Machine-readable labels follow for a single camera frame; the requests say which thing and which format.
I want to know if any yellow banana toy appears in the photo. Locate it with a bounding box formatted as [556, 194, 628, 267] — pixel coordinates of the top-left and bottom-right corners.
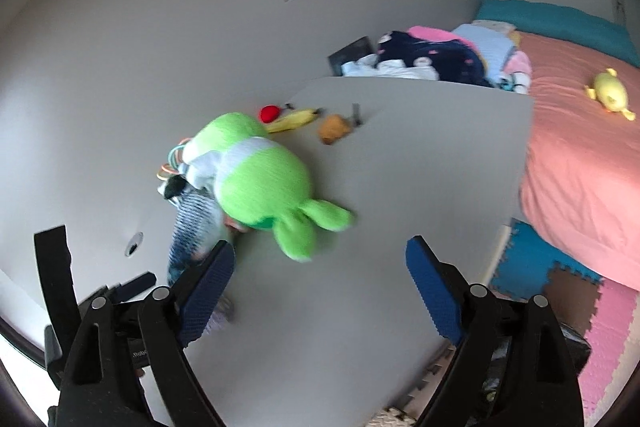
[265, 108, 322, 134]

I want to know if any colourful foam puzzle floor mat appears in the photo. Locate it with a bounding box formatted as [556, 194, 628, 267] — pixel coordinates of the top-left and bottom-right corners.
[366, 218, 640, 427]

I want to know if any left black gripper arm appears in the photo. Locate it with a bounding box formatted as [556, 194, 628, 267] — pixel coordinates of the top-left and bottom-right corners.
[34, 225, 156, 389]

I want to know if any brown bread-like toy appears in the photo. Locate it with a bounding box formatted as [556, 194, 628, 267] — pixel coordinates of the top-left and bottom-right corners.
[318, 114, 352, 145]

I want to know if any yellow chick plush toy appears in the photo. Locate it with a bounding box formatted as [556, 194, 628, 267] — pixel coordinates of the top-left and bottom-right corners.
[585, 68, 636, 121]

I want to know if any white pink plush toy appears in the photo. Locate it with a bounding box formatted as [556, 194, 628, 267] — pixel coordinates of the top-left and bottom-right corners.
[498, 50, 533, 94]

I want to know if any navy blue patterned blanket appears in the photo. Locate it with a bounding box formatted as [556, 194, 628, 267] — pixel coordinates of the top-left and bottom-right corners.
[378, 30, 492, 88]

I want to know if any light blue knitted blanket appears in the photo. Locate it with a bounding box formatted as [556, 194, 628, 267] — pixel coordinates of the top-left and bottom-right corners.
[452, 24, 516, 84]

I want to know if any teal blue pillow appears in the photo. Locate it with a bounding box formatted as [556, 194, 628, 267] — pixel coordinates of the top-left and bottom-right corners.
[475, 0, 639, 67]

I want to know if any bed with salmon pink sheet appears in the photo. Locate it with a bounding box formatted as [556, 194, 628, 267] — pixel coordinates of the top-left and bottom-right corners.
[521, 34, 639, 288]

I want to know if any green frog plush toy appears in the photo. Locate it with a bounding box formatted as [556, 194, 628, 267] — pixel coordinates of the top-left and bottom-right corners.
[181, 113, 352, 262]

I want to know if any beige desk with shelves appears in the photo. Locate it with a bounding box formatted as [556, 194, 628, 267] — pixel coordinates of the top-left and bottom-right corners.
[188, 78, 533, 426]

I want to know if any red round toy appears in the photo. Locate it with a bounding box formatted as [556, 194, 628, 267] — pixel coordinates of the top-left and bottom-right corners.
[258, 105, 282, 124]

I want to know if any white crumpled cloth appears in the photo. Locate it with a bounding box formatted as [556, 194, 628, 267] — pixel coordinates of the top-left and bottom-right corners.
[341, 54, 439, 81]

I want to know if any black hair clip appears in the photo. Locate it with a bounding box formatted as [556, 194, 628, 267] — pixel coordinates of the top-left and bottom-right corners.
[352, 103, 362, 128]

